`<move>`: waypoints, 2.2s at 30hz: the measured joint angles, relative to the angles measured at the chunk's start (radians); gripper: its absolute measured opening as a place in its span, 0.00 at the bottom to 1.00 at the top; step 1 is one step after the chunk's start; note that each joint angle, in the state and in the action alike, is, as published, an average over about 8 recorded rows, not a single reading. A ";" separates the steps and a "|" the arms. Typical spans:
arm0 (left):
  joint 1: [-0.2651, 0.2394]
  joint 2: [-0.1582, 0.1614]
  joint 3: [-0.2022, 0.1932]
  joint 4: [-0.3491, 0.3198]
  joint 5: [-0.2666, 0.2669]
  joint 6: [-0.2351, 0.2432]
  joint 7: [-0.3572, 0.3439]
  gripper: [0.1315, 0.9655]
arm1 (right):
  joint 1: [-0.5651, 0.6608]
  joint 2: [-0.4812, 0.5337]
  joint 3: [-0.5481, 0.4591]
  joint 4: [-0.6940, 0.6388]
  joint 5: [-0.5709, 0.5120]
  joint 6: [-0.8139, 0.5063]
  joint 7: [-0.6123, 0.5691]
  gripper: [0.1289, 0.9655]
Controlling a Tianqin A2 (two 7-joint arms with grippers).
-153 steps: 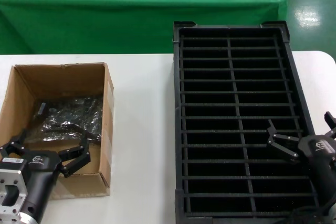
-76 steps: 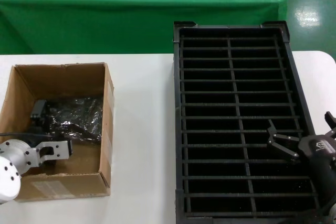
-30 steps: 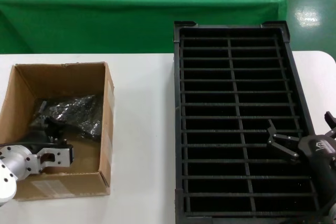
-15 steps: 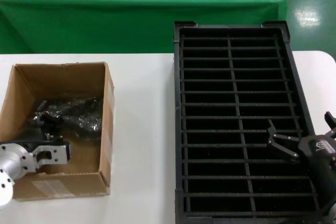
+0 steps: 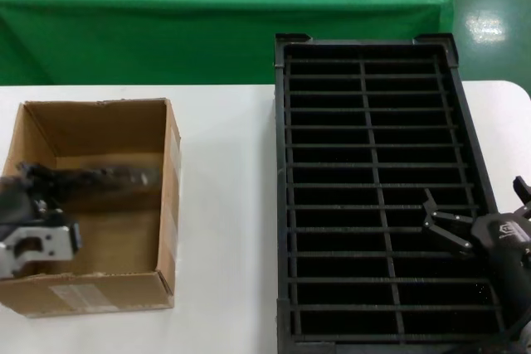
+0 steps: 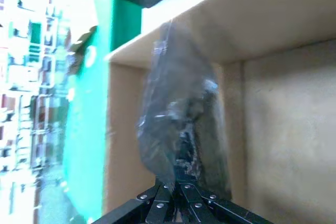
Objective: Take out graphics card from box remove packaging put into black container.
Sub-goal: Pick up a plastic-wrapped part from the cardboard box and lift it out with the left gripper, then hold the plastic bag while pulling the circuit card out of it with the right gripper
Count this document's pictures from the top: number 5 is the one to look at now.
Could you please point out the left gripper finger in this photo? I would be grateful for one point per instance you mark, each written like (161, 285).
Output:
(47, 207)
(31, 171)

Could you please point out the graphics card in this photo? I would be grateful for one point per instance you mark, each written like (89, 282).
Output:
(143, 176)

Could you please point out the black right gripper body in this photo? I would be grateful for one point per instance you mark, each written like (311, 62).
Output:
(510, 246)

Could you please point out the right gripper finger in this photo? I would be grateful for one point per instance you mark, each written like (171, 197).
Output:
(524, 196)
(450, 229)

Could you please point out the translucent anti-static bag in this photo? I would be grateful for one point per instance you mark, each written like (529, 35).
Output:
(83, 177)

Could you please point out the green cloth covered table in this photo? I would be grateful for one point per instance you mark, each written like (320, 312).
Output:
(166, 18)

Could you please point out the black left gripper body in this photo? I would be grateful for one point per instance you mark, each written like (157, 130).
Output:
(16, 205)

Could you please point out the black slotted container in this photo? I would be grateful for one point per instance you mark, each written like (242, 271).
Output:
(365, 93)

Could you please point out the open brown cardboard box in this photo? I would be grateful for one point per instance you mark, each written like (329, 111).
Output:
(103, 130)

